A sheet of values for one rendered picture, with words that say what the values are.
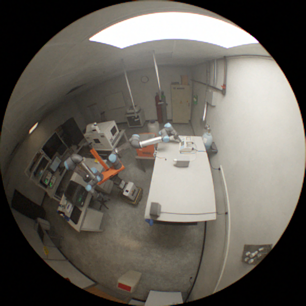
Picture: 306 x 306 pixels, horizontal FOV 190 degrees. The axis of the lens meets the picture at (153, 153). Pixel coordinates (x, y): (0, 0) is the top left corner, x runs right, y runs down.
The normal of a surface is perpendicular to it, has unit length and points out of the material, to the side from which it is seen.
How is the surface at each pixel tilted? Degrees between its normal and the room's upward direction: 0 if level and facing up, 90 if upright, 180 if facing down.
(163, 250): 0
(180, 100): 90
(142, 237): 0
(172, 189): 0
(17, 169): 90
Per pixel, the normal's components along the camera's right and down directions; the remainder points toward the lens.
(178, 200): -0.14, -0.67
